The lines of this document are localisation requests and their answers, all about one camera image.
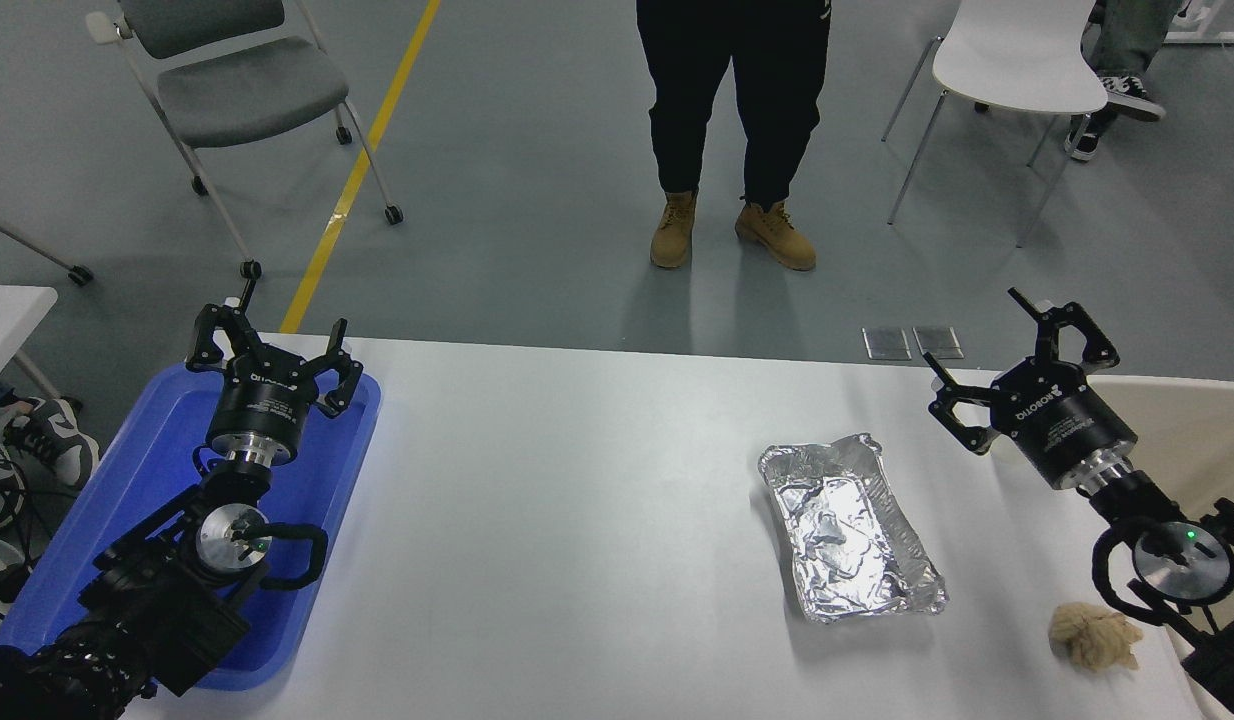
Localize crumpled foil tray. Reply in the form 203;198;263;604
757;433;950;624

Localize white chair with metal legs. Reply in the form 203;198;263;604
882;0;1110;249

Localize large pale bin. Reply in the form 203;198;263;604
1085;375;1234;720

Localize person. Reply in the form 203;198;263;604
1064;0;1190;163
635;0;833;272
0;385;102;491

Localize black floor cables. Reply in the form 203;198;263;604
0;440;48;623

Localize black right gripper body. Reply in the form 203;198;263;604
991;360;1139;490

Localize white desk frame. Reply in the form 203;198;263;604
1165;0;1234;47

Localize small white table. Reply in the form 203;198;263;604
0;285;64;403

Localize blue plastic tray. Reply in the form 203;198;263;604
0;362;383;693

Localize chair leg with caster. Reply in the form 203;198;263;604
0;213;95;288

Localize grey wheeled chair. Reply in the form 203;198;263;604
85;0;405;282

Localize crumpled tan paper ball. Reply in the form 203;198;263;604
1048;601;1145;672

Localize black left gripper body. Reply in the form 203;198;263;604
207;352;321;457

